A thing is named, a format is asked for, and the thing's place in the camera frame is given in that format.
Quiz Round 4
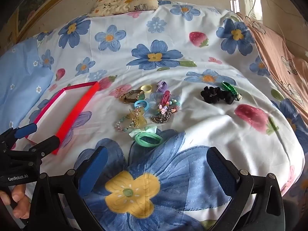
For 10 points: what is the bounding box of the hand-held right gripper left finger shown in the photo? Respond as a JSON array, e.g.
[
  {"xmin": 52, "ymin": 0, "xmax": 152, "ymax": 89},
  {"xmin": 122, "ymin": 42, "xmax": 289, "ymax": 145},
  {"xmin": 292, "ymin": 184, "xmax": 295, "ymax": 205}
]
[{"xmin": 31, "ymin": 146, "xmax": 109, "ymax": 231}]

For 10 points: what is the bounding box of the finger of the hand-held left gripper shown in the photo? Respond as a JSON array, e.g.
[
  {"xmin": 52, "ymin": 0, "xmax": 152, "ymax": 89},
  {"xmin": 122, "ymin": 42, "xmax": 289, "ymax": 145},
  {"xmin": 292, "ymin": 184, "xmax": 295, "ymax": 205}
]
[
  {"xmin": 7, "ymin": 123, "xmax": 38, "ymax": 139},
  {"xmin": 28, "ymin": 135, "xmax": 61, "ymax": 161}
]

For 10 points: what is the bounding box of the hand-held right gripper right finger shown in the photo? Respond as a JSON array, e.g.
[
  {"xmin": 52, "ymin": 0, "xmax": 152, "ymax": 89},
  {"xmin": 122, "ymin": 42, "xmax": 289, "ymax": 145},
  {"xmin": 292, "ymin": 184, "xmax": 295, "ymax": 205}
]
[{"xmin": 206, "ymin": 146, "xmax": 287, "ymax": 231}]

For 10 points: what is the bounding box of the red jewelry box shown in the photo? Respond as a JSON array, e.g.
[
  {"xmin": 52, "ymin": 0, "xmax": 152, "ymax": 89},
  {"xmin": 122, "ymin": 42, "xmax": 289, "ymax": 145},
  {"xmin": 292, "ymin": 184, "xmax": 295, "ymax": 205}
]
[{"xmin": 25, "ymin": 81, "xmax": 100, "ymax": 155}]

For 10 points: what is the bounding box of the gold bracelet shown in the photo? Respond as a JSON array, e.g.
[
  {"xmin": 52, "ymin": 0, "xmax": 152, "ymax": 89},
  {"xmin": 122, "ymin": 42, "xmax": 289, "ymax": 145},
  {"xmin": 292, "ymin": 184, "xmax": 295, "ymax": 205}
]
[{"xmin": 120, "ymin": 90, "xmax": 143, "ymax": 103}]

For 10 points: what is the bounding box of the pink snap hair clip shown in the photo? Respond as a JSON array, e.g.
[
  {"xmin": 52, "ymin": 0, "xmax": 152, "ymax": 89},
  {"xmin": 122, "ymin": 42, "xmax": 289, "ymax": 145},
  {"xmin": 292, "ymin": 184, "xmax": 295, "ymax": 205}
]
[{"xmin": 160, "ymin": 90, "xmax": 172, "ymax": 105}]

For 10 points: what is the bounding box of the person's left hand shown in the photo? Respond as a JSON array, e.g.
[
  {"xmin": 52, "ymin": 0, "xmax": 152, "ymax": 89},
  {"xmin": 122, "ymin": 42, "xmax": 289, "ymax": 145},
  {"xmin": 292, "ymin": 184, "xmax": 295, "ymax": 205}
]
[{"xmin": 0, "ymin": 185, "xmax": 32, "ymax": 220}]

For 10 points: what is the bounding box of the light blue flowered pillow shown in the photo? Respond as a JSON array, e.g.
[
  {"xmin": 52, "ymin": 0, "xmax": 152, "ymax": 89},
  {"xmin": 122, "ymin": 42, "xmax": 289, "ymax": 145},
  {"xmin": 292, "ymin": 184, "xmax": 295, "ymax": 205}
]
[{"xmin": 0, "ymin": 38, "xmax": 54, "ymax": 130}]

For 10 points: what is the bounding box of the translucent yellow bow clip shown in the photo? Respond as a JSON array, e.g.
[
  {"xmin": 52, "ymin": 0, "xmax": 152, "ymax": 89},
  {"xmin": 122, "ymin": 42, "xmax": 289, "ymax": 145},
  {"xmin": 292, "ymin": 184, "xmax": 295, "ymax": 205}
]
[{"xmin": 127, "ymin": 109, "xmax": 148, "ymax": 128}]

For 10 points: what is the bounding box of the black scrunchie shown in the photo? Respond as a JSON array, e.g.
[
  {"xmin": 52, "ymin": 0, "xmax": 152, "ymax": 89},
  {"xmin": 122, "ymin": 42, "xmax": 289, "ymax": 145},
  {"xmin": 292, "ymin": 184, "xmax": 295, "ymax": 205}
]
[{"xmin": 201, "ymin": 86, "xmax": 235, "ymax": 105}]

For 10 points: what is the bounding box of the peach printed blanket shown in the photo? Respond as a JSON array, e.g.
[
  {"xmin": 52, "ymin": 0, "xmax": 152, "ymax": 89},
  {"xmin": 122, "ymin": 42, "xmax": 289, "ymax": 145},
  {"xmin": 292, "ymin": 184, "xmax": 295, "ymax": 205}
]
[{"xmin": 237, "ymin": 13, "xmax": 308, "ymax": 118}]

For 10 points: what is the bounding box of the floral printed blanket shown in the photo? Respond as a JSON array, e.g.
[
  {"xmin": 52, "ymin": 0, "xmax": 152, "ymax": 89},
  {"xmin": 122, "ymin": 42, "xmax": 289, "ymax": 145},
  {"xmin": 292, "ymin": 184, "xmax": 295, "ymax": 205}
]
[{"xmin": 24, "ymin": 0, "xmax": 306, "ymax": 231}]

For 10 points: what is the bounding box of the panda print pillow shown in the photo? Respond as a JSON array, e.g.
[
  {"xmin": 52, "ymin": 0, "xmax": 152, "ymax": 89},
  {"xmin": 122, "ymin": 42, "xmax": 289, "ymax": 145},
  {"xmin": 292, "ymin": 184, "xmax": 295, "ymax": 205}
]
[{"xmin": 88, "ymin": 0, "xmax": 159, "ymax": 18}]

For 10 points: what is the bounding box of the green beaded bracelet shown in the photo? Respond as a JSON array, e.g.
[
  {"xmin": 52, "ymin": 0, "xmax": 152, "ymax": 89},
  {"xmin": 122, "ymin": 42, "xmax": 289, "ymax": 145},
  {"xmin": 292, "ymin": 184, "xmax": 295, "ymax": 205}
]
[{"xmin": 116, "ymin": 116, "xmax": 135, "ymax": 132}]

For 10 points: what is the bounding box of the green bow hair tie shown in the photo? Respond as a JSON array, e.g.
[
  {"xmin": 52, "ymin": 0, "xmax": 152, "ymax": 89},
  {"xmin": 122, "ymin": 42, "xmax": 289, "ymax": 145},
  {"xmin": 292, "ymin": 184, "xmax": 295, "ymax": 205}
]
[{"xmin": 129, "ymin": 126, "xmax": 163, "ymax": 148}]

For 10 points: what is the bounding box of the dark chain bracelet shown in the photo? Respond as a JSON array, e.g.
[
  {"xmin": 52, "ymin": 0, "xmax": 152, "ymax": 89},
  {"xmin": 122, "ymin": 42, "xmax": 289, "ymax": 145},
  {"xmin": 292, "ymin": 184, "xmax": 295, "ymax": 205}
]
[{"xmin": 151, "ymin": 108, "xmax": 176, "ymax": 124}]

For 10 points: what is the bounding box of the colourful beaded bracelet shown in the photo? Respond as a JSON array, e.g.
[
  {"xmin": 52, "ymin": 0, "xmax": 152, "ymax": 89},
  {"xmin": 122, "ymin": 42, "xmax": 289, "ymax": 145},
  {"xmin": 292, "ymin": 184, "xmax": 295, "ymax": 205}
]
[{"xmin": 166, "ymin": 96, "xmax": 182, "ymax": 112}]

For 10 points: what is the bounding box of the green braided panda hair tie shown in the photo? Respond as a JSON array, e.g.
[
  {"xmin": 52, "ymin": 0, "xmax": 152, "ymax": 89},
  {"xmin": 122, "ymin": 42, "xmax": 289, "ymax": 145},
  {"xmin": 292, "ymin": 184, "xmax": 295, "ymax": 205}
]
[{"xmin": 221, "ymin": 82, "xmax": 242, "ymax": 101}]

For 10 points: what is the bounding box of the gold wooden frame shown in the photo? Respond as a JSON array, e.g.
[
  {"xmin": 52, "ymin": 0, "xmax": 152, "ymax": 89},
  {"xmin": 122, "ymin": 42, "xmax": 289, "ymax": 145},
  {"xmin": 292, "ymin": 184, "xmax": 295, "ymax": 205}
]
[{"xmin": 0, "ymin": 0, "xmax": 97, "ymax": 51}]

